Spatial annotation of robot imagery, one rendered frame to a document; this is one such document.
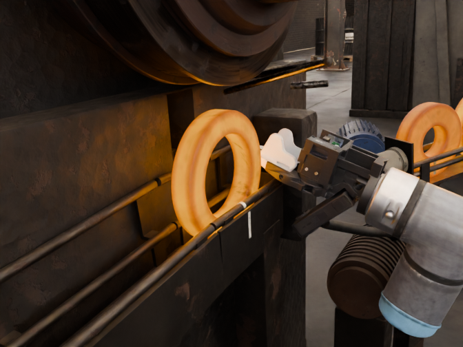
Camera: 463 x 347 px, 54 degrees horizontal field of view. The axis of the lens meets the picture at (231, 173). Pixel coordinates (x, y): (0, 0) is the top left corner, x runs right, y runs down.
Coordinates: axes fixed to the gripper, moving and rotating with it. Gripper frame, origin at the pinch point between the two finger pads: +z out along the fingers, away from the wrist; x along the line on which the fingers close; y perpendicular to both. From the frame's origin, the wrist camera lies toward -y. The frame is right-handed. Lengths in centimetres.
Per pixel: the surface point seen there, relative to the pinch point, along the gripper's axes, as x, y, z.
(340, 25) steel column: -825, -68, 240
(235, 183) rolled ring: 7.3, -2.6, -1.3
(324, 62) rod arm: 4.6, 18.3, -8.0
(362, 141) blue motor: -186, -53, 15
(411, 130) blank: -29.1, 4.9, -18.9
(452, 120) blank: -38.1, 7.4, -24.7
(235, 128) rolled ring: 10.6, 7.2, -0.6
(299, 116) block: -8.1, 6.1, -2.8
